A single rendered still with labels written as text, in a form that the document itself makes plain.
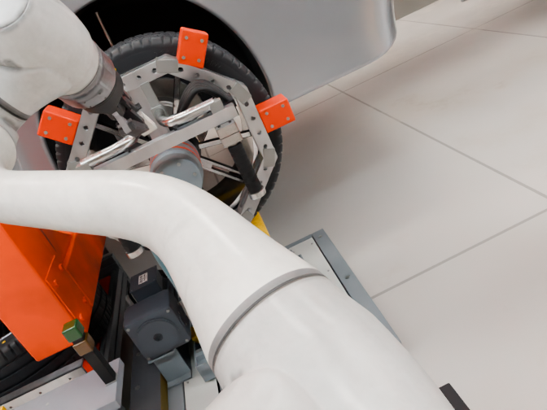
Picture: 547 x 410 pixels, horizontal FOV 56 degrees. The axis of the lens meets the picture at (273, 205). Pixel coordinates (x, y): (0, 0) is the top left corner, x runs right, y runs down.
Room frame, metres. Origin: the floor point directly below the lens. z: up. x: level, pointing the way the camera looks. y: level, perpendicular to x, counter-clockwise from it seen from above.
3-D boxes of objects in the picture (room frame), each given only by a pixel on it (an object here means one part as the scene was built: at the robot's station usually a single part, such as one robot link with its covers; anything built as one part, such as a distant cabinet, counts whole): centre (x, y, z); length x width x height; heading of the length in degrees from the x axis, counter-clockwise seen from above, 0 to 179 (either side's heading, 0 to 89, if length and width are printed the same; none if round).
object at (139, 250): (1.17, 0.36, 0.83); 0.04 x 0.04 x 0.16
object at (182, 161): (1.34, 0.20, 0.85); 0.21 x 0.14 x 0.14; 2
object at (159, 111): (1.29, 0.10, 1.03); 0.19 x 0.18 x 0.11; 2
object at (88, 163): (1.29, 0.30, 1.03); 0.19 x 0.18 x 0.11; 2
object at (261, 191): (1.18, 0.02, 0.83); 0.04 x 0.04 x 0.16
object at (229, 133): (1.21, 0.03, 0.93); 0.09 x 0.05 x 0.05; 2
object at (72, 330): (1.14, 0.60, 0.64); 0.04 x 0.04 x 0.04; 2
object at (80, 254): (1.69, 0.74, 0.69); 0.52 x 0.17 x 0.35; 2
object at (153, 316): (1.64, 0.54, 0.26); 0.42 x 0.18 x 0.35; 2
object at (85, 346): (1.14, 0.60, 0.59); 0.04 x 0.04 x 0.04; 2
